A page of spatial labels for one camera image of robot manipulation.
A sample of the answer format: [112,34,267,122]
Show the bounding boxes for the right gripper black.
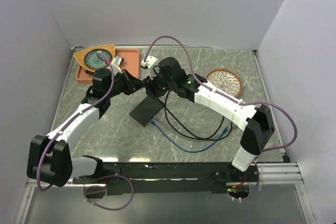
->
[142,66,176,101]

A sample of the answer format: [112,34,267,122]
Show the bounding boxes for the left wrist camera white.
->
[107,56,124,75]

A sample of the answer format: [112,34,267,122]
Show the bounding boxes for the aluminium rail frame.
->
[14,46,316,223]

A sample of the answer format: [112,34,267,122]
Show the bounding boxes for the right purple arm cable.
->
[144,35,298,201]

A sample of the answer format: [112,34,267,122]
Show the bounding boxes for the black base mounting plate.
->
[72,162,274,196]

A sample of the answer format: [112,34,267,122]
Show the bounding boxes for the blue ethernet cable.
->
[149,119,228,153]

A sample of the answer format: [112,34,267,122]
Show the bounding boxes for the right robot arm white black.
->
[141,56,275,182]

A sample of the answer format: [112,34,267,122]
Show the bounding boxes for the salmon pink tray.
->
[76,49,141,85]

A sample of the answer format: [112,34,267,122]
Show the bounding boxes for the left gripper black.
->
[106,69,144,98]

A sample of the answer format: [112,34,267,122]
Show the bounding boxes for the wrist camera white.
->
[107,56,124,75]
[141,56,159,79]

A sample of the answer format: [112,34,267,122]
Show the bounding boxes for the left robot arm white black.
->
[27,69,144,187]

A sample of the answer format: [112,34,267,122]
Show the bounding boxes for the flower patterned brown bowl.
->
[206,69,243,97]

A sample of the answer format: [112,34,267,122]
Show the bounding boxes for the blue patterned round plate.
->
[84,48,112,70]

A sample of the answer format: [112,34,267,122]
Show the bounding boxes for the black network switch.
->
[130,96,163,127]

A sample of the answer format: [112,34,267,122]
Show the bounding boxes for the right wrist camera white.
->
[141,56,159,79]

